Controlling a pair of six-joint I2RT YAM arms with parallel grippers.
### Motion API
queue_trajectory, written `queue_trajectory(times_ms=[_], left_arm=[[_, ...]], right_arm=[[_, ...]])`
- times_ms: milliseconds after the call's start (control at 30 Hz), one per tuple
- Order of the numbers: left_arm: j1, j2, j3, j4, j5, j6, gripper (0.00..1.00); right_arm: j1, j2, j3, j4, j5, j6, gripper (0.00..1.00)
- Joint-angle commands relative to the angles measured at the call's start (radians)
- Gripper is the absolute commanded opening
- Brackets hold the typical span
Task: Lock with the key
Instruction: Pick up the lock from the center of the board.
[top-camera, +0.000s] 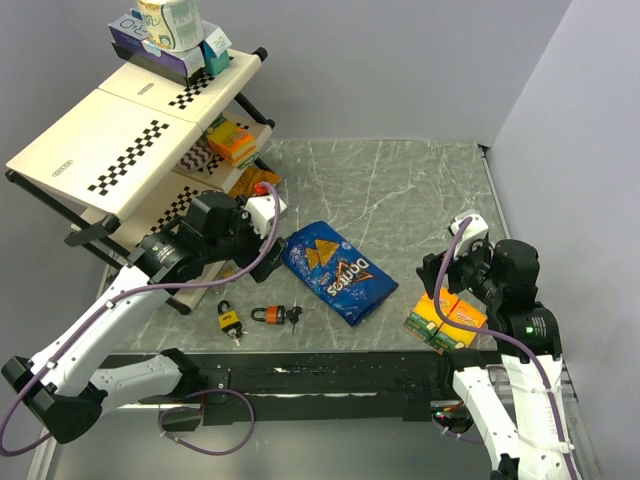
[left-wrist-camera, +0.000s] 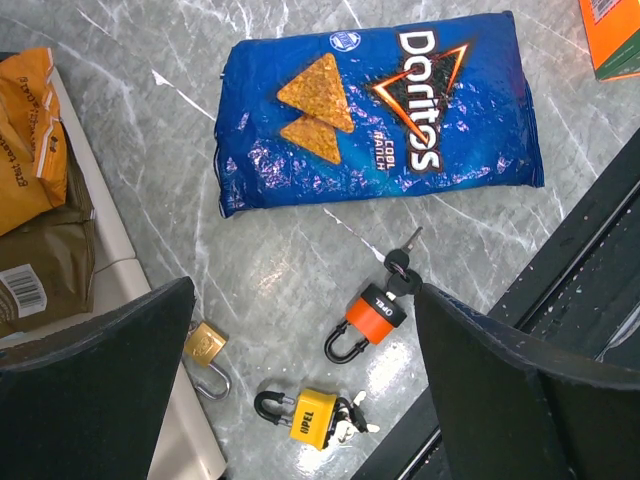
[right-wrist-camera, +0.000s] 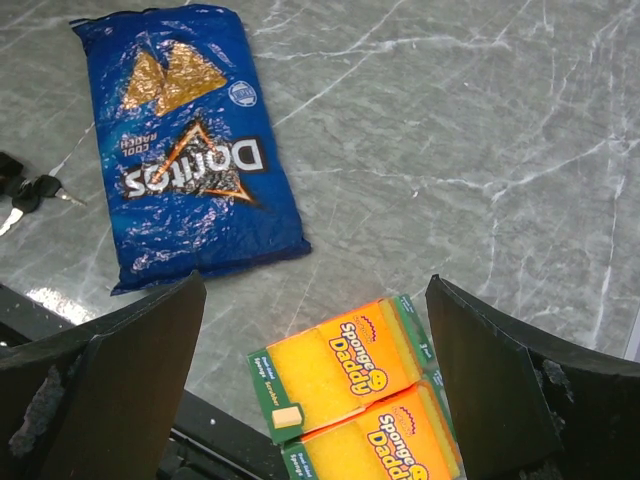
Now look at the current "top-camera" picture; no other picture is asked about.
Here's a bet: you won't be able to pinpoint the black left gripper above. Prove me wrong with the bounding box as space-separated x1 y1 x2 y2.
203 195 286 281

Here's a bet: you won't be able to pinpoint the brass padlock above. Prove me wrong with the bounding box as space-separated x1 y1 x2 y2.
210 264 236 295

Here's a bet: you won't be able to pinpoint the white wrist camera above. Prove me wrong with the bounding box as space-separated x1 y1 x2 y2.
448 209 489 260
244 182 288 239

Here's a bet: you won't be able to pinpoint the teal small box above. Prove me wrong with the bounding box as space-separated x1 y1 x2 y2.
199 24 232 76

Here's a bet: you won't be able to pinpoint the orange padlock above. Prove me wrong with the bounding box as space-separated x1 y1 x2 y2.
251 305 286 325

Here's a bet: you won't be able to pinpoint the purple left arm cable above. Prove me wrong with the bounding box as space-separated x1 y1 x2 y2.
0 182 280 457

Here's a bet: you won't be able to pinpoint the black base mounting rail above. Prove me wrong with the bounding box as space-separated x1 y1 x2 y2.
102 347 506 426

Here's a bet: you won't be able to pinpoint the blue Doritos chip bag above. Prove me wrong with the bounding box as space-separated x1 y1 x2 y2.
282 221 398 327

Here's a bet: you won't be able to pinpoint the purple zigzag cloth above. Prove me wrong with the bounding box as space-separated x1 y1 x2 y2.
176 139 213 172

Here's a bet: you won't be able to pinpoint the purple tissue box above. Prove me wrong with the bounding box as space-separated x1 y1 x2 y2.
108 14 205 78

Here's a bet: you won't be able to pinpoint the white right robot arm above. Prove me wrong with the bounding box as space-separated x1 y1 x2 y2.
416 232 580 479

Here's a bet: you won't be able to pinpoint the orange sponge pack on shelf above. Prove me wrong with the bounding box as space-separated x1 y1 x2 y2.
204 120 258 168

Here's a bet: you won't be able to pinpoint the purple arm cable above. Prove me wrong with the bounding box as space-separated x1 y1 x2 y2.
0 182 280 457
433 217 581 480

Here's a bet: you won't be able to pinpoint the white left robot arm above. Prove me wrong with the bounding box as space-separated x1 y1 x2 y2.
1 182 286 444

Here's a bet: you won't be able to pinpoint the yellow padlock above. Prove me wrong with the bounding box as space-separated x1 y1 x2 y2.
217 300 240 332

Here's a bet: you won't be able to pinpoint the beige checkered shelf rack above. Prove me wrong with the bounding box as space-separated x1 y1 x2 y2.
4 47 276 316

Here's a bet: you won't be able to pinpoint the yellow padlock keys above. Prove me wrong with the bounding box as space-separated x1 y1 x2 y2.
226 328 246 347

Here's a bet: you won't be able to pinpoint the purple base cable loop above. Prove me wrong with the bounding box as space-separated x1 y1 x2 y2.
158 388 256 456

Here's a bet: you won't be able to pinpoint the right yellow sponge pack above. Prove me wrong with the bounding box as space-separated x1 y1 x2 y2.
434 298 486 354

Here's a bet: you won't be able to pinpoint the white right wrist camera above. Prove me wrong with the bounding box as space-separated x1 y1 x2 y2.
448 209 489 260

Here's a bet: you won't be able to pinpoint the orange snack bag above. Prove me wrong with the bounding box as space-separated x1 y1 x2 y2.
229 166 281 198

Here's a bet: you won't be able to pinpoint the black keys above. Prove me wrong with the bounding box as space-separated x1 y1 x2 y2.
285 305 313 335

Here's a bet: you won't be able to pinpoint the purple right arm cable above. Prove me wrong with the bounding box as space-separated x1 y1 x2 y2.
433 217 581 480

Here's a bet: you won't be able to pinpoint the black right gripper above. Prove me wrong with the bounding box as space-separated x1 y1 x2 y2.
414 235 502 302

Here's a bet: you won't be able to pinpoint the yellow sponge pack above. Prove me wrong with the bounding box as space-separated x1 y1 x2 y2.
434 298 486 354
403 294 458 350

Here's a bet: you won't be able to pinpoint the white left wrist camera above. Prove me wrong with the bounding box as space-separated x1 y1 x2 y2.
244 182 288 239

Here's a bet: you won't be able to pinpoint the left yellow sponge pack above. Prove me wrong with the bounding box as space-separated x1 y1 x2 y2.
403 294 458 350

